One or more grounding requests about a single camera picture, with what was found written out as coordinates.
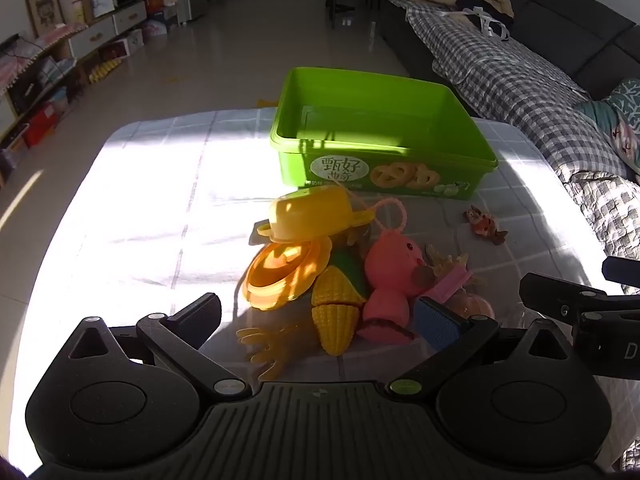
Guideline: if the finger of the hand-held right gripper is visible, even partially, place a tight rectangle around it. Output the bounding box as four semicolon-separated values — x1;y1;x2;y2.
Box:
601;256;640;291
519;272;608;323

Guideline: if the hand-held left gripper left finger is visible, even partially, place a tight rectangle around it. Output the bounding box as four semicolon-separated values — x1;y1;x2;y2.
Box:
65;294;253;403

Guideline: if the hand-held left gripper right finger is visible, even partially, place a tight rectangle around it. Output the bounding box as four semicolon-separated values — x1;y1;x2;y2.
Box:
387;296;576;403

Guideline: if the peach toy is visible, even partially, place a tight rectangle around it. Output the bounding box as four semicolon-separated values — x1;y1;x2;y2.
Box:
447;290;496;321

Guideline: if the pink toy bacon slice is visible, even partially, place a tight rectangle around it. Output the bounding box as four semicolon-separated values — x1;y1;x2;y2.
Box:
422;266;473;303

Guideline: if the beige starfish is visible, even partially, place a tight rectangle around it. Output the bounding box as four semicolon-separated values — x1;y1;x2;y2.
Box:
425;244;471;278

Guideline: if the green plastic storage box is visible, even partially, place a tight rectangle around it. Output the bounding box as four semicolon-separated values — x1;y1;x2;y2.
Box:
270;66;499;202

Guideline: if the quilted checked blanket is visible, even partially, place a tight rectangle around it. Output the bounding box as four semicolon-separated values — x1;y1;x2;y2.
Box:
562;167;640;293

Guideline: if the pink rubber pig toy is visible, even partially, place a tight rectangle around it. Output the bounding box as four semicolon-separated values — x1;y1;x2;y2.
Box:
357;230;436;346

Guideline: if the yellow toy fork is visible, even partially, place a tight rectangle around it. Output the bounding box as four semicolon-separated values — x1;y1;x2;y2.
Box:
236;317;321;381

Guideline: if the orange toy plate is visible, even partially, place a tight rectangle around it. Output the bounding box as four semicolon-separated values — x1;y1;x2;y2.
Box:
243;235;333;310

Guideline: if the small orange monkey figurine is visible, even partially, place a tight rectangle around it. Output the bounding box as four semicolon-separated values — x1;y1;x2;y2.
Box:
464;205;508;246

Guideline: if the yellow toy corn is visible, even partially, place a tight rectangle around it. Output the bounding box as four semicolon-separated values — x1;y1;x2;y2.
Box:
311;250;371;357

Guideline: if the checked tablecloth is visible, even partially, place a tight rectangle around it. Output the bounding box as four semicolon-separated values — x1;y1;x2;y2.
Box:
7;108;636;476

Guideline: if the yellow toy pot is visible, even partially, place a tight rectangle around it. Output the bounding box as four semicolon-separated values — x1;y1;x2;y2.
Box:
256;185;377;243

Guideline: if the teal patterned cushion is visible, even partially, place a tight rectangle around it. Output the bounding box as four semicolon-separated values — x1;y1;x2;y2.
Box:
572;77;640;171

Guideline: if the grey plaid blanket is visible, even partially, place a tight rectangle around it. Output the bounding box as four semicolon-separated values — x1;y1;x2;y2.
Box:
384;0;633;183

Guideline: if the red storage bin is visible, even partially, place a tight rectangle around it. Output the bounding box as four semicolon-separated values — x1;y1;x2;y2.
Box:
22;105;63;146

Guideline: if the dark grey sofa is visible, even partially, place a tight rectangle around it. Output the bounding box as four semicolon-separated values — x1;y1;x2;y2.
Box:
377;0;640;111

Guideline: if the row of yellow toy ducks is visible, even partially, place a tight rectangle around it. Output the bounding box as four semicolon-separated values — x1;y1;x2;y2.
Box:
89;59;123;83

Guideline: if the red and white carton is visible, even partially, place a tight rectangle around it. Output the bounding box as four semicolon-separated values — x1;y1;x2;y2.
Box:
97;35;143;61

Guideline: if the white drawer cabinet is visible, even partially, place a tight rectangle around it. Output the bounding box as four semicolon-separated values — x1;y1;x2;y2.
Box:
0;0;148;176

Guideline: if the pink lace cloth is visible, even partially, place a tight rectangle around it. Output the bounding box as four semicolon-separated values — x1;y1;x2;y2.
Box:
0;22;88;93

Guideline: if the framed cartoon picture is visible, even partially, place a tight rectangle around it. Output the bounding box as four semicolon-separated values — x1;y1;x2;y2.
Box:
25;0;66;38

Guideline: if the pink bead cord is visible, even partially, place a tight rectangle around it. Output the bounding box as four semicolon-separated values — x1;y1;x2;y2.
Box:
350;187;408;233

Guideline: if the black garment with white straps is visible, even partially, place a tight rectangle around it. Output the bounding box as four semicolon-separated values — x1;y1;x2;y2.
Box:
452;0;516;41

